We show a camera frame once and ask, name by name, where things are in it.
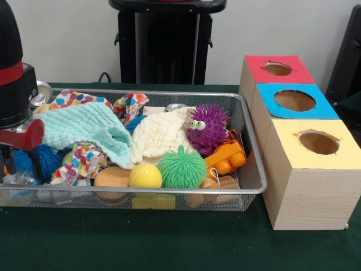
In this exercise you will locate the small colourful dotted cloth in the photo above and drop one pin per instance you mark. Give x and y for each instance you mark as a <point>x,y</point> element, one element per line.
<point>82,162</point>

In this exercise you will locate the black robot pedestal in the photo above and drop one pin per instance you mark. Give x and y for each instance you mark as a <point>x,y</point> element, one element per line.
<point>163,45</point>

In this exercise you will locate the yellow ball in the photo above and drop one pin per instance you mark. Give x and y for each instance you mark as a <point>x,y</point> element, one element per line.
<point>145,176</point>

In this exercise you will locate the wooden box with three holes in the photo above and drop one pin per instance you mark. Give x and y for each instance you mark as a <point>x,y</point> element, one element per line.
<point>316,186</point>

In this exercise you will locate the large colourful dotted cloth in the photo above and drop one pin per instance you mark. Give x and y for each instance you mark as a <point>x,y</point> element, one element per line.
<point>76,99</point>

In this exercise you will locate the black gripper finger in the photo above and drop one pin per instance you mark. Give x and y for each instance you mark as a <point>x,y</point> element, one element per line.
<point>35,164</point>
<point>6,159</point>

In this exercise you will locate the orange toy building block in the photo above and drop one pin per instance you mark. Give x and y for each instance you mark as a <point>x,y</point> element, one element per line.
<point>227,158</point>

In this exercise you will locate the green spiky rubber ball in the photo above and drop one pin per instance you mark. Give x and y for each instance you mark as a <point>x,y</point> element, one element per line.
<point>182,167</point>

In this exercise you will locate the dark green table cloth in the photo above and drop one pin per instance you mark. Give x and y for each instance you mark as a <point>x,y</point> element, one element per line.
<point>169,243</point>

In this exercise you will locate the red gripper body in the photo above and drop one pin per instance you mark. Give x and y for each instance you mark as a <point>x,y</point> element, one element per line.
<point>20,138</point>

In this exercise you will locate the blue spiky rubber ball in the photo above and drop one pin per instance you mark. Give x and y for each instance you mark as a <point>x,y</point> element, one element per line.
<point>135,121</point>
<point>49,159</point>

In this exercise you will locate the cream white cloth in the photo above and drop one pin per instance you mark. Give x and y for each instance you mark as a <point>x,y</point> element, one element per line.
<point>161,135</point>

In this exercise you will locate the tan orange ball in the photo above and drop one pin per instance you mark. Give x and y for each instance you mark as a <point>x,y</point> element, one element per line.
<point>111,178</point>

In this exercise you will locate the black panel stand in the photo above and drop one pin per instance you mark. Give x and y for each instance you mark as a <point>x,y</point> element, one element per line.
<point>347,51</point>

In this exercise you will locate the silver crushed can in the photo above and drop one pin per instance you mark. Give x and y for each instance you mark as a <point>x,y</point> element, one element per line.
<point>42,93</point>

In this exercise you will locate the purple spiky ball with eyes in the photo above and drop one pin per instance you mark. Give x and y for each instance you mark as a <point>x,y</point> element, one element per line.
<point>210,130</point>

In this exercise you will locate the shallow clear mesh bin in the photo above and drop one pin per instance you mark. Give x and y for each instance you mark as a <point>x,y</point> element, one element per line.
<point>251,180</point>

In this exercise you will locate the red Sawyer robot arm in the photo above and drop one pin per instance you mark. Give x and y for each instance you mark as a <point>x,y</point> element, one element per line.
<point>14,84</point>

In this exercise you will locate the mint green cloth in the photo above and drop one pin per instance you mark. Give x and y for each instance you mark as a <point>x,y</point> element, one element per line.
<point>93,127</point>

